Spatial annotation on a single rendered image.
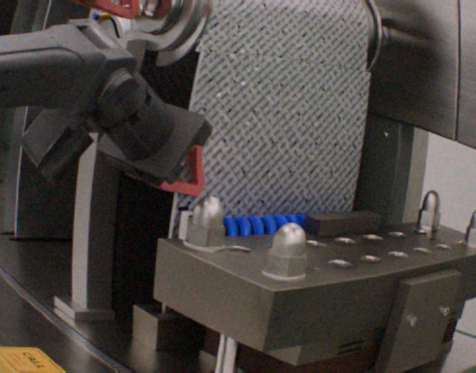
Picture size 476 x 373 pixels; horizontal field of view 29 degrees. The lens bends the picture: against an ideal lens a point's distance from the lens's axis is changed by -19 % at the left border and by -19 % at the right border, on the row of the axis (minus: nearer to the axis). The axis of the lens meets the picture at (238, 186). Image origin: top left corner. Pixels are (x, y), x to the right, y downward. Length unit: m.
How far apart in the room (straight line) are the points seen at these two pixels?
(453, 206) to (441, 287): 3.12
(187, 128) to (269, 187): 0.17
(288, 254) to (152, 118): 0.16
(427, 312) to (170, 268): 0.27
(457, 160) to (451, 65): 2.94
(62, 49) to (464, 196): 3.41
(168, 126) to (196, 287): 0.14
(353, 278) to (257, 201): 0.20
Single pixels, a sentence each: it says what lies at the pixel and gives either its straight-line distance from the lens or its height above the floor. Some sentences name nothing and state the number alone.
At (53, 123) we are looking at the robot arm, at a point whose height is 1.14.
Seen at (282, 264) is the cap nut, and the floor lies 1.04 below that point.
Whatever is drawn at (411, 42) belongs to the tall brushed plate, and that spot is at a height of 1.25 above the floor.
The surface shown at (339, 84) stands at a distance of 1.13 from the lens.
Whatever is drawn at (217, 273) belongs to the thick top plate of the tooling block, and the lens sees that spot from 0.92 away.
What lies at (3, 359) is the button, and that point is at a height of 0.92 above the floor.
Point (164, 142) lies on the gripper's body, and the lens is 0.95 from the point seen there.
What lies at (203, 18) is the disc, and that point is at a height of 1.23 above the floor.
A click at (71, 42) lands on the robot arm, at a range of 0.79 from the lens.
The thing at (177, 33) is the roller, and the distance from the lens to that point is 1.02.
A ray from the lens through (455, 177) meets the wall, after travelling 4.13.
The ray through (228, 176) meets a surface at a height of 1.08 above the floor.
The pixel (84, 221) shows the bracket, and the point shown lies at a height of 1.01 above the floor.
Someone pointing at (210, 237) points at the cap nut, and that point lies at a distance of 0.96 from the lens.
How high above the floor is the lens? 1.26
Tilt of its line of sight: 10 degrees down
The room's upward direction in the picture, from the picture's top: 8 degrees clockwise
